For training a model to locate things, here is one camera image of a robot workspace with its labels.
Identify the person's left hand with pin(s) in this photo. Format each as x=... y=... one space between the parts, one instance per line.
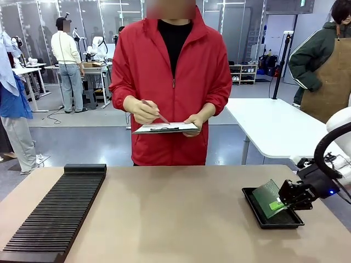
x=198 y=123

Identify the flat cardboard box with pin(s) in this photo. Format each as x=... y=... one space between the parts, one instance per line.
x=91 y=65

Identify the person in blue shirt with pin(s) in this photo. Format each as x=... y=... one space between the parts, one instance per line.
x=16 y=109

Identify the pile of dark bags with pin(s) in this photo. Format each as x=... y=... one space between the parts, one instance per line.
x=268 y=65

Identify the person in brown apron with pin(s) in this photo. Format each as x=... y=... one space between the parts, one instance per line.
x=329 y=68

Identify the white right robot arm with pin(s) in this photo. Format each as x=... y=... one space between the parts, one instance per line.
x=340 y=123

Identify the low shoe shelf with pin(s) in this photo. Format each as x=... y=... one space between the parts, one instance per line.
x=244 y=74

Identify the black plastic tray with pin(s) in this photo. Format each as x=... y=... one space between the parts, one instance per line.
x=285 y=220

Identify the white clipboard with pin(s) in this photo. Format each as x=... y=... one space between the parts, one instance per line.
x=164 y=128

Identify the large white table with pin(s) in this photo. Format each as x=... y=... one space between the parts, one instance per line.
x=274 y=128

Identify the person's right forearm red sleeve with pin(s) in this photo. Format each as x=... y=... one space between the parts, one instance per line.
x=122 y=96

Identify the black tripod pole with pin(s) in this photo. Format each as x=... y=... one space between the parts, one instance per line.
x=282 y=60

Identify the white background desk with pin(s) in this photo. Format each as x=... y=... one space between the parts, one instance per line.
x=30 y=68

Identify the dark red pen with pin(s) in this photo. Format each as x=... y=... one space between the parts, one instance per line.
x=161 y=117

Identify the grey background desk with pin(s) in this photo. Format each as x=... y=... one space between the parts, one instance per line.
x=94 y=69

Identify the person in white sweater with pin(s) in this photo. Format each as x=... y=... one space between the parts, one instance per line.
x=65 y=52

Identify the black slotted PCB rack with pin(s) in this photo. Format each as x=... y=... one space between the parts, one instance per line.
x=55 y=216

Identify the green PCB board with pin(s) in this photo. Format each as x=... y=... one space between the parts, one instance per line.
x=267 y=195

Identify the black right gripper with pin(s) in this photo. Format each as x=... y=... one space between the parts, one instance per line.
x=319 y=187

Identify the person's left forearm red sleeve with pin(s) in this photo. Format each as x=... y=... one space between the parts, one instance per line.
x=218 y=101

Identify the person's right hand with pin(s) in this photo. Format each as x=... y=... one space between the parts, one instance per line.
x=142 y=111

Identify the small white background robot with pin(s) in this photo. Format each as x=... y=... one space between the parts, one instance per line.
x=97 y=45

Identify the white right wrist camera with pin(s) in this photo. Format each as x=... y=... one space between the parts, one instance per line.
x=338 y=161

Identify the person in red jacket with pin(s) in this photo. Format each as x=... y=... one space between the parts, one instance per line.
x=170 y=60

